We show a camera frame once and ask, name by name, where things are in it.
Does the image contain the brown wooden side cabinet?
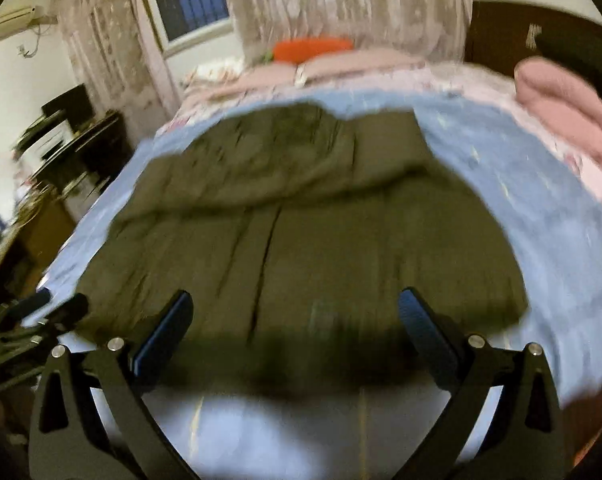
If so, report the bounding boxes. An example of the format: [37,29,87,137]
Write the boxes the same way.
[0,198,76,305]

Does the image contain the white desktop computer tower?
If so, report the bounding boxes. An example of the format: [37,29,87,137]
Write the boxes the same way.
[61,171,108,222]

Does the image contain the white printer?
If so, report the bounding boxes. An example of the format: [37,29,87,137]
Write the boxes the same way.
[13,110,74,172]

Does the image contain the orange carrot plush pillow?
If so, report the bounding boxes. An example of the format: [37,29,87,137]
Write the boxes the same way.
[271,36,354,65]

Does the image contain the pink pillow left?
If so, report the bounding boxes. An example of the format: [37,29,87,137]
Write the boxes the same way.
[185,62,298,101]

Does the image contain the barred window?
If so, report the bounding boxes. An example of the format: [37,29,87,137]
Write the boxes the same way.
[147,0,233,56]

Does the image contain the pink pillow right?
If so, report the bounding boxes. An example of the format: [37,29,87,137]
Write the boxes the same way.
[297,48,425,81]

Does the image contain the pink lace curtain right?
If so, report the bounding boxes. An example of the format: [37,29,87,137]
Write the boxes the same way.
[226,0,472,62]

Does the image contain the pink pillow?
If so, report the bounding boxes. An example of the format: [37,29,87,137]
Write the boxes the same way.
[297,48,425,81]
[185,62,298,101]

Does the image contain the pink folded quilt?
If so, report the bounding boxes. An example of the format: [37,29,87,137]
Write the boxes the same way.
[514,56,602,170]

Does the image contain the dark wooden headboard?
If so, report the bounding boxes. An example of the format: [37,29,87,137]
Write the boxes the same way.
[464,0,602,77]

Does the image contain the dark olive hooded puffer jacket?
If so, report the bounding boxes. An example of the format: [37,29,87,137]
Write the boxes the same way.
[76,103,528,394]

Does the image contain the black computer desk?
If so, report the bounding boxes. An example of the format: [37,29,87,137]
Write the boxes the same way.
[32,110,134,198]

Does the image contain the white wall air conditioner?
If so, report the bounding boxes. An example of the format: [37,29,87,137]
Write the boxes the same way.
[0,6,37,41]

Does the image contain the pink lace curtain left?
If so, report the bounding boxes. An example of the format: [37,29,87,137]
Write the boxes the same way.
[52,0,181,144]

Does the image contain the blue plaid bed blanket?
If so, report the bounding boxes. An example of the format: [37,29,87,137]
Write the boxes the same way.
[22,86,602,480]

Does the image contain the pink lace curtain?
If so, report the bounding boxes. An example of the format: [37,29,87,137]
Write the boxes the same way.
[52,0,181,144]
[226,0,472,62]

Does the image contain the black garment on quilt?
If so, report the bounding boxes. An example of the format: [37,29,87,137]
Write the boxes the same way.
[536,30,602,99]

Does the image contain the black computer monitor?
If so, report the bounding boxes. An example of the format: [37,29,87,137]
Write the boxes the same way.
[42,84,95,131]

